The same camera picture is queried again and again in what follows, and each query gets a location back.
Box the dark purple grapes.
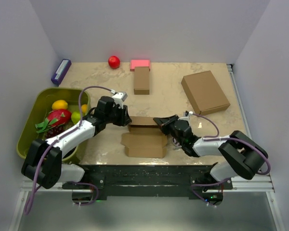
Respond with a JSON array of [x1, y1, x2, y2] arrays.
[[44, 126, 65, 140]]

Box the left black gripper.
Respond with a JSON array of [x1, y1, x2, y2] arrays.
[[105, 103, 132, 127]]

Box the purple cable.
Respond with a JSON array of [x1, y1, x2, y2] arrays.
[[187, 113, 272, 175], [23, 86, 116, 216]]

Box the purple rectangular box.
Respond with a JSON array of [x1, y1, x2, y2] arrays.
[[51, 59, 72, 86]]

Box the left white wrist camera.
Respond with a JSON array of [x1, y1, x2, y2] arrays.
[[110, 90, 128, 107]]

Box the red dragon fruit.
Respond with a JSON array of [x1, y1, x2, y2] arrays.
[[35, 109, 72, 133]]

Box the aluminium frame rail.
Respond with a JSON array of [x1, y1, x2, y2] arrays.
[[227, 64, 275, 193]]

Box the red apple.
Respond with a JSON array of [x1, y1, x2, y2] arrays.
[[108, 55, 120, 69]]

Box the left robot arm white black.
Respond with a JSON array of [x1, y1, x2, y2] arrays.
[[21, 92, 131, 189]]

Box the yellow orange mango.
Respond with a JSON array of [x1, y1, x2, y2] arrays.
[[52, 100, 68, 110]]

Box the olive green plastic bin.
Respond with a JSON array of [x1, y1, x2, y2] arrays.
[[16, 88, 91, 164]]

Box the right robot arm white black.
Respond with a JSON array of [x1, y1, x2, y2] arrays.
[[153, 112, 271, 189]]

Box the purple black striped sponge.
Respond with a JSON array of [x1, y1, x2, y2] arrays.
[[171, 137, 182, 150]]

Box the large folded cardboard box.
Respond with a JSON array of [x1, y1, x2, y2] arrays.
[[181, 71, 230, 116]]

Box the pink sticky note block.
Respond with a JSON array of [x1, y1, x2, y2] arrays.
[[130, 59, 151, 71]]

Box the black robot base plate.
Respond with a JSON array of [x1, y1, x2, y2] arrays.
[[63, 165, 233, 205]]

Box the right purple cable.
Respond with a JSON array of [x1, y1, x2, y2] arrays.
[[187, 113, 272, 175]]

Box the green pear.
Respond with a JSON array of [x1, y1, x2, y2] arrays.
[[71, 111, 81, 125]]

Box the small folded cardboard box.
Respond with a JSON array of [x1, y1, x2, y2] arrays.
[[133, 67, 150, 95]]

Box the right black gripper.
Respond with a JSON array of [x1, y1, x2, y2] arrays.
[[153, 115, 184, 146]]

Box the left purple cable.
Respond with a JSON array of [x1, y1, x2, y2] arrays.
[[23, 86, 116, 216]]

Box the small orange fruit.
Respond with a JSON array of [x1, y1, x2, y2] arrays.
[[81, 104, 88, 114]]

